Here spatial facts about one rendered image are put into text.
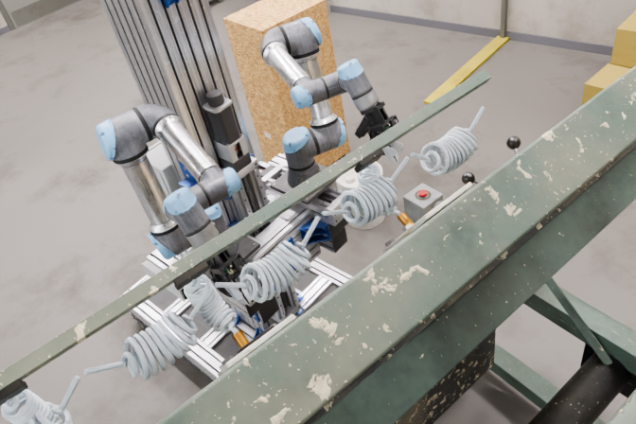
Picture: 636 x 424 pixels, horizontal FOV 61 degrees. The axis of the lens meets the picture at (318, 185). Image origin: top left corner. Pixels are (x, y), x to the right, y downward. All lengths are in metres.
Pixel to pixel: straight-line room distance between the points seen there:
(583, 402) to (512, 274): 1.01
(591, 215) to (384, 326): 0.62
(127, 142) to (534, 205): 1.25
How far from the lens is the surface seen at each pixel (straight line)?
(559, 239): 1.14
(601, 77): 4.27
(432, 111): 0.96
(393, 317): 0.72
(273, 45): 2.03
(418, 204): 2.28
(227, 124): 2.00
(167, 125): 1.73
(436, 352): 0.96
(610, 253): 3.47
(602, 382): 2.07
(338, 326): 0.69
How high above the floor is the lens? 2.44
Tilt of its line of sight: 38 degrees down
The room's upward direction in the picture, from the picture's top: 13 degrees counter-clockwise
